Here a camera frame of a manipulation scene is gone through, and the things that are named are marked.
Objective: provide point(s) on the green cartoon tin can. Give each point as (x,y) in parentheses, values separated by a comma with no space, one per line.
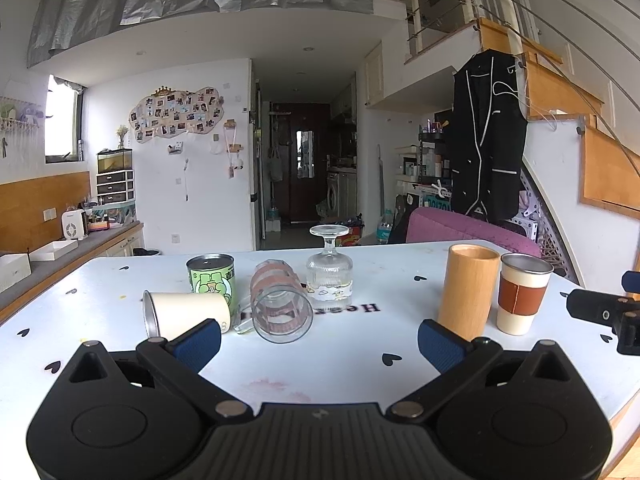
(212,280)

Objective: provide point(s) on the white shallow tray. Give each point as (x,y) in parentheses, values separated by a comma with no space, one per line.
(52,250)

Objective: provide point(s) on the white macrame wall hanging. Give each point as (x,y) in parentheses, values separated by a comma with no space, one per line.
(17,125)

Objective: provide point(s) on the tall wooden cup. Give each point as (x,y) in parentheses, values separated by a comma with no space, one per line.
(467,290)

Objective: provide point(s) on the glass fish tank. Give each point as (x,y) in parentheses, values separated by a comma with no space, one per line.
(115,160)

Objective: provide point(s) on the small plastic drawer unit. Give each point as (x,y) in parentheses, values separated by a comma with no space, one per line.
(116,187)

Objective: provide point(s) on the washing machine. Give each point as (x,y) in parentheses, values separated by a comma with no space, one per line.
(335,195)

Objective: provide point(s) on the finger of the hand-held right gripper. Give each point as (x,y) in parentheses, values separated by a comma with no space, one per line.
(592,306)
(632,282)

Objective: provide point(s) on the pink striped glass cup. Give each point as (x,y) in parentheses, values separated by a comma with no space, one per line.
(277,300)

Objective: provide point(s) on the dried flower bunch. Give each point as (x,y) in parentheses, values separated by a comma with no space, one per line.
(122,136)

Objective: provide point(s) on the dark wooden door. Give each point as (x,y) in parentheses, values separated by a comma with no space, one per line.
(309,165)

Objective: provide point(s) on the window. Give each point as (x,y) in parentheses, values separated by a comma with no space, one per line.
(62,120)

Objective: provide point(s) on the black storage rack with bottles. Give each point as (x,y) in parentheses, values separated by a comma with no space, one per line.
(432,160)

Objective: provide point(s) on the cloud-shaped photo board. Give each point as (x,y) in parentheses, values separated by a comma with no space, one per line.
(175,115)

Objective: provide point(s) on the hanging tote bag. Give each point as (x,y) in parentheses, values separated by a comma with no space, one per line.
(275,167)

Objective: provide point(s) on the clear stemmed glass cup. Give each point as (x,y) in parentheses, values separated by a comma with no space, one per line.
(330,272)

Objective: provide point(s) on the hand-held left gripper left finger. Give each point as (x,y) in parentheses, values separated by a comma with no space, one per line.
(199,346)

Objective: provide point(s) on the kitchen counter cabinet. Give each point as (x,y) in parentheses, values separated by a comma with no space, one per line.
(75,260)

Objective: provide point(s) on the steel cup with brown sleeve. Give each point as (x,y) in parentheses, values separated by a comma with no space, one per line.
(522,295)

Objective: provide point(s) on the white storage box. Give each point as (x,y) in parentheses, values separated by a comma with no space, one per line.
(12,270)

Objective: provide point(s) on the white steel-lined cup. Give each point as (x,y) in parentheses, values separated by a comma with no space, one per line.
(187,312)

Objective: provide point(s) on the wooden staircase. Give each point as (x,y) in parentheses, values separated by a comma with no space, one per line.
(607,170)

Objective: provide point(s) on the white countertop appliance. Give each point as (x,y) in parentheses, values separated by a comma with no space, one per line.
(74,224)

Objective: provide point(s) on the purple chair back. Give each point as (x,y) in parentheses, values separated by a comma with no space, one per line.
(460,227)

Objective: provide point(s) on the pack of water bottles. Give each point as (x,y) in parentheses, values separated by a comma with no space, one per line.
(384,230)

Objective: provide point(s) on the red cardboard box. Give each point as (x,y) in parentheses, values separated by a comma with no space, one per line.
(352,236)

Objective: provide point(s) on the white perforated metal panel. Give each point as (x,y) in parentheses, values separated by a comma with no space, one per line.
(545,230)

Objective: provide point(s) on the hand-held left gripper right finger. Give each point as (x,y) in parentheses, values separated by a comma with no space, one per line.
(440,347)

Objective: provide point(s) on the black jacket with white trim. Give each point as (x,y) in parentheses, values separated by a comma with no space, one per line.
(487,150)

